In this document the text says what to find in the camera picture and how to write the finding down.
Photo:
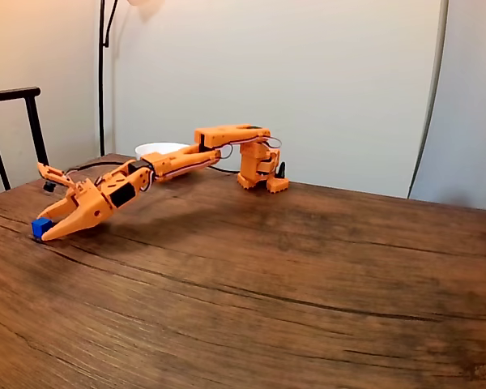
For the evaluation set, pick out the black chair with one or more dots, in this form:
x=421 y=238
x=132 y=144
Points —
x=12 y=93

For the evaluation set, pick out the black table clamp knob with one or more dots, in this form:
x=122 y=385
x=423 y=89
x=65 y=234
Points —
x=282 y=170

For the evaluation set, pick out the white bowl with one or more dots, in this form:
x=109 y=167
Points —
x=146 y=149

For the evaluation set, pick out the orange gripper camera mount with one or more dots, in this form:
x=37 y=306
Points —
x=56 y=174

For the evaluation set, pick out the white backdrop panel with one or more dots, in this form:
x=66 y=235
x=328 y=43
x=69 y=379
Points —
x=348 y=81

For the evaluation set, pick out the black floor lamp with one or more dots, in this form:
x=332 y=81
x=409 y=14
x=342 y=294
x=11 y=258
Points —
x=101 y=101

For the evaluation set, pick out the blue cube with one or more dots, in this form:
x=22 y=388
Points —
x=39 y=227

